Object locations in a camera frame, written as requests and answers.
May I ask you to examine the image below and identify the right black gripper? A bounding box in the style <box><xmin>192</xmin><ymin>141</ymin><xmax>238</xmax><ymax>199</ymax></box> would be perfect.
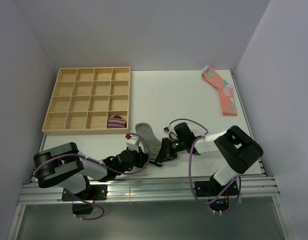
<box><xmin>155</xmin><ymin>137</ymin><xmax>186</xmax><ymax>163</ymax></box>

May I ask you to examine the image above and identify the grey sock with black stripes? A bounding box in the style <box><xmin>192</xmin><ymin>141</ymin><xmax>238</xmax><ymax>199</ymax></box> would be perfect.
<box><xmin>135</xmin><ymin>122</ymin><xmax>162</xmax><ymax>160</ymax></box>

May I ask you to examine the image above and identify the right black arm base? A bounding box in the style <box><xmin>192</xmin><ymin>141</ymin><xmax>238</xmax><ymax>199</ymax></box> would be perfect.
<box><xmin>194</xmin><ymin>178</ymin><xmax>242</xmax><ymax>216</ymax></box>

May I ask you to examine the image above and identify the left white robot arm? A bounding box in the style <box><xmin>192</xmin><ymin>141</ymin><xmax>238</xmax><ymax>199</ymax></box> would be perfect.
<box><xmin>33</xmin><ymin>142</ymin><xmax>150</xmax><ymax>200</ymax></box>

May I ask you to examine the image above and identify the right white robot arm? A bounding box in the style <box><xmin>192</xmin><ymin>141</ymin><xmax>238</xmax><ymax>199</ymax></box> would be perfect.
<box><xmin>154</xmin><ymin>122</ymin><xmax>264</xmax><ymax>195</ymax></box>

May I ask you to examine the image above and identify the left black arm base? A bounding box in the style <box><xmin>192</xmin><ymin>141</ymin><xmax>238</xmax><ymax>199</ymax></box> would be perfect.
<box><xmin>61</xmin><ymin>184</ymin><xmax>107</xmax><ymax>217</ymax></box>

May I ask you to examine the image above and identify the purple striped rolled sock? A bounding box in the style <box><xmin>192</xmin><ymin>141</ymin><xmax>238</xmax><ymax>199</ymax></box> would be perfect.
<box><xmin>107</xmin><ymin>115</ymin><xmax>127</xmax><ymax>129</ymax></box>

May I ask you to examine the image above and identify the wooden compartment tray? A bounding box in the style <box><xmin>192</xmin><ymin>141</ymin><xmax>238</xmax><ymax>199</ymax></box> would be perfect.
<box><xmin>42</xmin><ymin>67</ymin><xmax>131</xmax><ymax>135</ymax></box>

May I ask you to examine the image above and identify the pink patterned sock pair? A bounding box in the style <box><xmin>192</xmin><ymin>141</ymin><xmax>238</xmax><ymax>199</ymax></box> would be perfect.
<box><xmin>201</xmin><ymin>65</ymin><xmax>237</xmax><ymax>116</ymax></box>

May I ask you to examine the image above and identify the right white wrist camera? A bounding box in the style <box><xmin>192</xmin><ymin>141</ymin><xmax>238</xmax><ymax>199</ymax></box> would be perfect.
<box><xmin>163</xmin><ymin>124</ymin><xmax>171</xmax><ymax>134</ymax></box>

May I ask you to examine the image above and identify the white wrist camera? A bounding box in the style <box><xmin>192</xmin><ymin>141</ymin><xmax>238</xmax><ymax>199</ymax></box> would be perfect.
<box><xmin>125</xmin><ymin>133</ymin><xmax>140</xmax><ymax>152</ymax></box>
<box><xmin>163</xmin><ymin>124</ymin><xmax>171</xmax><ymax>134</ymax></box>

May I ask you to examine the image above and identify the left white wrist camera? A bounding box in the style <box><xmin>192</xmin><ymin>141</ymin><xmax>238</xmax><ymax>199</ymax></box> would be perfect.
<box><xmin>125</xmin><ymin>133</ymin><xmax>140</xmax><ymax>152</ymax></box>

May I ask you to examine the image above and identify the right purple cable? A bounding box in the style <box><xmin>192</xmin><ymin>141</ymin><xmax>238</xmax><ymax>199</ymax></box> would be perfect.
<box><xmin>168</xmin><ymin>118</ymin><xmax>243</xmax><ymax>216</ymax></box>

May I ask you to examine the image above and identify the aluminium frame rail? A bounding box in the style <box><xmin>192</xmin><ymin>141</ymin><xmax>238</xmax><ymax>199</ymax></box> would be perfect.
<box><xmin>17</xmin><ymin>175</ymin><xmax>280</xmax><ymax>205</ymax></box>

